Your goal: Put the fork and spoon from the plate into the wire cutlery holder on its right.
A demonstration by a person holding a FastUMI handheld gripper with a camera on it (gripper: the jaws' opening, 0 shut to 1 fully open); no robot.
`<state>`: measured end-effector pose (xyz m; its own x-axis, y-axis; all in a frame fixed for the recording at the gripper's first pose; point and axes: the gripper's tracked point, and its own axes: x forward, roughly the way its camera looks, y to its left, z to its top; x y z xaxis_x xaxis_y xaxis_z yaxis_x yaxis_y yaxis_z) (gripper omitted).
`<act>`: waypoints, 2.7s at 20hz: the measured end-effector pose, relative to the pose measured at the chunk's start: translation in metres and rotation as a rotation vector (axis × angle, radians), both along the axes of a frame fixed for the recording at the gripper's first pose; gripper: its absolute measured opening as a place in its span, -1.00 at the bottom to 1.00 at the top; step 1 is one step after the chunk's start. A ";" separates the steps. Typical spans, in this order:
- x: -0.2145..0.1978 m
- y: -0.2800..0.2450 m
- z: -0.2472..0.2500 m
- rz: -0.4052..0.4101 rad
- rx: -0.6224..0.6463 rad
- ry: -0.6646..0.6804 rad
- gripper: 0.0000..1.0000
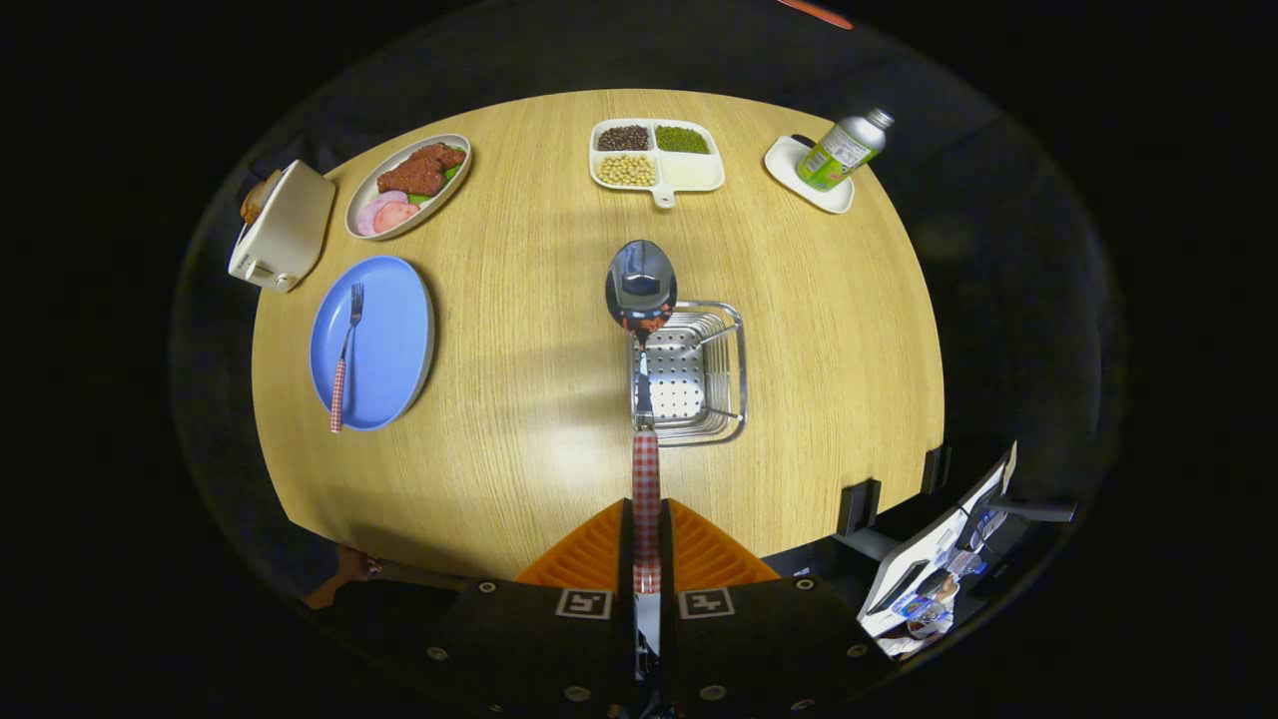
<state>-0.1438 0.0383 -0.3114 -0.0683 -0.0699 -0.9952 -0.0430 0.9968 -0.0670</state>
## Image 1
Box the small white dish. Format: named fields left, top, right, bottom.
left=764, top=135, right=857, bottom=216

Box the pile of yellow soybeans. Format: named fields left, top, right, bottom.
left=597, top=155, right=657, bottom=188

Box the white toaster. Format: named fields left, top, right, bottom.
left=228, top=160, right=337, bottom=294

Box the spoon with red checked handle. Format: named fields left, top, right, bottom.
left=604, top=238, right=680, bottom=600

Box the metal wire basket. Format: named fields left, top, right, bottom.
left=629, top=300, right=748, bottom=447

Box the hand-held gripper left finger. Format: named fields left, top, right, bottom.
left=419, top=497, right=640, bottom=719

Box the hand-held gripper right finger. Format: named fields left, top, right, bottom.
left=659, top=497, right=897, bottom=719

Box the white display screen on stand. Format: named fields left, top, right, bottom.
left=857, top=441, right=1079, bottom=660

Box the blue round plate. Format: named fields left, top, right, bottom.
left=309, top=256, right=436, bottom=432

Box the white divided dish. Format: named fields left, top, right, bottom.
left=588, top=118, right=726, bottom=210

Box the green lettuce leaf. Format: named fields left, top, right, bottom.
left=407, top=160, right=465, bottom=208

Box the silver bottle with green label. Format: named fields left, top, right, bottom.
left=796, top=108, right=896, bottom=193

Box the fork with red checked handle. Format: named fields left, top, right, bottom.
left=329, top=283, right=365, bottom=434

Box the pale purple ham slice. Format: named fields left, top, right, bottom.
left=357, top=190, right=408, bottom=236

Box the brown meat piece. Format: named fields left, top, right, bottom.
left=376, top=142, right=467, bottom=198

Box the white oval plate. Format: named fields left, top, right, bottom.
left=344, top=133, right=473, bottom=242

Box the person's foot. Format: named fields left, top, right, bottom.
left=300, top=544, right=382, bottom=612

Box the brown bread slice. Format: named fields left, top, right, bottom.
left=240, top=170, right=284, bottom=226

